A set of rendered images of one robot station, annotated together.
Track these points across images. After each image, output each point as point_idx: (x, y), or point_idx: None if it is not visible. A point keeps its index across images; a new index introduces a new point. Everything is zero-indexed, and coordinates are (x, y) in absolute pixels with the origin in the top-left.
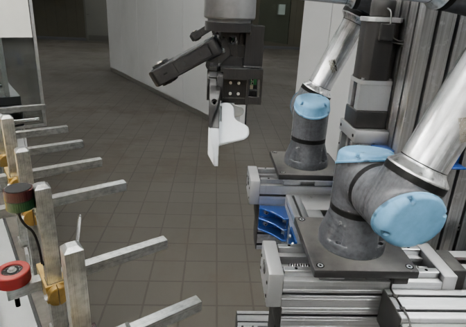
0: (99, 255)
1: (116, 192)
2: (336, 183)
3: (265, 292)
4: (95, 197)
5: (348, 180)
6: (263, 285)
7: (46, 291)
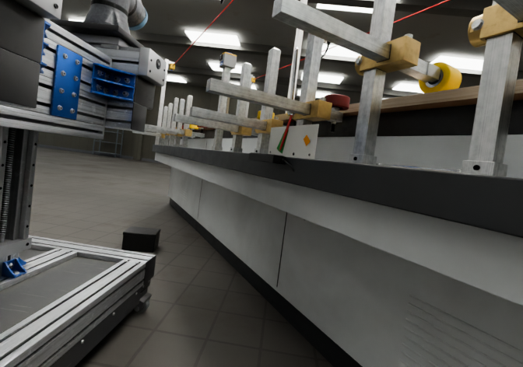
0: (279, 96)
1: (289, 23)
2: None
3: (163, 78)
4: (318, 36)
5: None
6: (156, 79)
7: None
